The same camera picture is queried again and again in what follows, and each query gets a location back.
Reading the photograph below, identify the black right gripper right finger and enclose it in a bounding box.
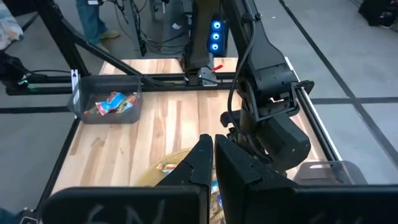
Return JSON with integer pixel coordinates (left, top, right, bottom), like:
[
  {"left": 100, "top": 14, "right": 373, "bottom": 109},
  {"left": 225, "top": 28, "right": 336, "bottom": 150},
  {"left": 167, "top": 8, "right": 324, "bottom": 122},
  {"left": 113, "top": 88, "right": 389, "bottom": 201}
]
[{"left": 214, "top": 133, "right": 398, "bottom": 224}]

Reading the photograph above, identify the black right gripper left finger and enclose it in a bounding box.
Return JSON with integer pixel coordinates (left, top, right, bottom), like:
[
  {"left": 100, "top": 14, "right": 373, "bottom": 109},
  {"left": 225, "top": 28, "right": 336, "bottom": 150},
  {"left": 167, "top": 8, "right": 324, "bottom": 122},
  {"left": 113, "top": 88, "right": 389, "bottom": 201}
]
[{"left": 40, "top": 133, "right": 215, "bottom": 224}]

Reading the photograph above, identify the silver blue granola bar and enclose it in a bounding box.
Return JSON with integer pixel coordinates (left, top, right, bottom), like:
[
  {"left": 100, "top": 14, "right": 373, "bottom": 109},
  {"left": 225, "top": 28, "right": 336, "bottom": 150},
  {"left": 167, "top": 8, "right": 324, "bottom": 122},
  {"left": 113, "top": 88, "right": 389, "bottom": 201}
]
[{"left": 155, "top": 162, "right": 178, "bottom": 174}]

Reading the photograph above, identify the blue red granola bar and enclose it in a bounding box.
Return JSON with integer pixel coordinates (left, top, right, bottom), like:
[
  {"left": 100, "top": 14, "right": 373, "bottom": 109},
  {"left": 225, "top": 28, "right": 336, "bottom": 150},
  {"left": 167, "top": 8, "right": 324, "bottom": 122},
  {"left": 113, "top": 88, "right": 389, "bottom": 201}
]
[{"left": 95, "top": 91, "right": 127, "bottom": 116}]

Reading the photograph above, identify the round woven straw placemat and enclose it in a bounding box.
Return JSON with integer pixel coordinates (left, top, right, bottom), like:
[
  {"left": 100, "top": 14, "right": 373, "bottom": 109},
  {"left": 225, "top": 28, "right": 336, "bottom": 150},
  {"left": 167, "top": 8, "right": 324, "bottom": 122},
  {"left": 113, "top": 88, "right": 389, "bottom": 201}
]
[{"left": 133, "top": 147, "right": 224, "bottom": 224}]

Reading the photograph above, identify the dark grey plastic bin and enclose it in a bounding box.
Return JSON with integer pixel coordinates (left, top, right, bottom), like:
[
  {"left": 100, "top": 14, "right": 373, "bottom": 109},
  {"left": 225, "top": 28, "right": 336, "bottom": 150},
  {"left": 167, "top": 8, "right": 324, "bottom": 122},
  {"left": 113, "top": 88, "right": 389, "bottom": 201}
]
[
  {"left": 292, "top": 160, "right": 368, "bottom": 187},
  {"left": 67, "top": 74, "right": 144, "bottom": 125}
]

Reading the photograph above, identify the computer tower with blue lights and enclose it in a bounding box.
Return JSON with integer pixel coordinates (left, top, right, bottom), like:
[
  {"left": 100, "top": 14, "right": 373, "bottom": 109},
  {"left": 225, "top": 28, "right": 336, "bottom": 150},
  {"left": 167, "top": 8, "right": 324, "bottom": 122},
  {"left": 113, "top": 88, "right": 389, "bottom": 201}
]
[{"left": 206, "top": 12, "right": 230, "bottom": 58}]

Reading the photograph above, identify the computer tower with pink light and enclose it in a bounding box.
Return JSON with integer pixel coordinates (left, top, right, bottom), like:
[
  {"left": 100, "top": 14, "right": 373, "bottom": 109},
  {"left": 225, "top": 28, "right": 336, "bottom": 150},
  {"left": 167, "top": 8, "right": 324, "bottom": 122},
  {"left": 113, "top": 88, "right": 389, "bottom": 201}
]
[{"left": 358, "top": 0, "right": 398, "bottom": 32}]

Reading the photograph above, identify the person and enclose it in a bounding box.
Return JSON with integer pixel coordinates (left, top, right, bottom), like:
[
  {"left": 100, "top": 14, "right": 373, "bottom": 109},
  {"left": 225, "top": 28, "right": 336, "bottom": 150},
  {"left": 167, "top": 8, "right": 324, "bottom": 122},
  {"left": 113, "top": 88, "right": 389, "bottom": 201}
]
[{"left": 75, "top": 0, "right": 121, "bottom": 53}]

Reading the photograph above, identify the black device with green light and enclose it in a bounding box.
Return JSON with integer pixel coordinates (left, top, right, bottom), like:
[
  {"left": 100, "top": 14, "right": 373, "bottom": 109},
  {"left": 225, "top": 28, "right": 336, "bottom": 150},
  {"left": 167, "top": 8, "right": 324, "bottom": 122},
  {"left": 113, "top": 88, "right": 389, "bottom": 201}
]
[{"left": 0, "top": 51, "right": 74, "bottom": 96}]

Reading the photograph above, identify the black aluminium rig frame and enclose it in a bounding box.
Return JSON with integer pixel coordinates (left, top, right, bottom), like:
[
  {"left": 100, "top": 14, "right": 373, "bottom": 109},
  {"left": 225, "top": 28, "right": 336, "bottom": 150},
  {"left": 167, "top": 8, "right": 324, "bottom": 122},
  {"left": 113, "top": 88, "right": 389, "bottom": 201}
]
[{"left": 0, "top": 0, "right": 343, "bottom": 224}]

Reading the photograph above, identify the silver clamp with red handle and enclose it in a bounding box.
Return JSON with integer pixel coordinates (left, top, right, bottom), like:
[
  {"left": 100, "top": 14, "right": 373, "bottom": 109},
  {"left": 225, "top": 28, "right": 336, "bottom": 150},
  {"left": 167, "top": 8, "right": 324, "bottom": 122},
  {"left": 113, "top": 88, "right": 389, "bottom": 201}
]
[{"left": 198, "top": 63, "right": 224, "bottom": 86}]

